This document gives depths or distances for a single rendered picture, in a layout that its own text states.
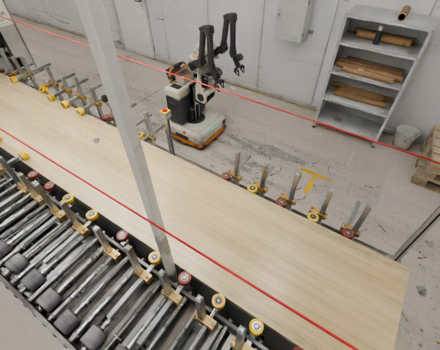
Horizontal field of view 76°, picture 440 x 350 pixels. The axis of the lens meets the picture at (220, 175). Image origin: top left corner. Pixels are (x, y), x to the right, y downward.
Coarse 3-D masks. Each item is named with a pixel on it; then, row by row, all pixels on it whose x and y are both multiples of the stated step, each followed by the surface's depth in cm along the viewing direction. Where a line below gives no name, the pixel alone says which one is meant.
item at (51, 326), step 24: (24, 216) 241; (48, 264) 199; (96, 264) 199; (144, 264) 185; (48, 288) 198; (72, 288) 187; (144, 288) 186; (48, 312) 176; (120, 312) 176; (144, 312) 176; (168, 312) 186; (216, 312) 164; (120, 336) 167; (192, 336) 177
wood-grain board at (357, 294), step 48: (0, 96) 320; (0, 144) 261; (48, 144) 260; (96, 144) 260; (144, 144) 259; (96, 192) 220; (192, 192) 219; (240, 192) 219; (144, 240) 190; (192, 240) 190; (240, 240) 190; (288, 240) 190; (336, 240) 189; (240, 288) 168; (288, 288) 167; (336, 288) 167; (384, 288) 167; (288, 336) 150; (384, 336) 150
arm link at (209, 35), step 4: (208, 32) 267; (212, 32) 272; (208, 36) 271; (212, 36) 273; (208, 40) 274; (212, 40) 276; (208, 44) 277; (212, 44) 278; (208, 48) 280; (212, 48) 281; (208, 52) 283; (212, 52) 283; (208, 56) 286; (212, 56) 286; (208, 60) 289; (212, 60) 289; (208, 64) 291; (212, 64) 291; (212, 68) 294
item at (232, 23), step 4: (228, 20) 293; (232, 20) 296; (236, 20) 296; (232, 24) 296; (232, 28) 299; (232, 32) 302; (232, 36) 305; (232, 40) 308; (232, 44) 311; (232, 48) 313; (232, 52) 316; (236, 52) 321
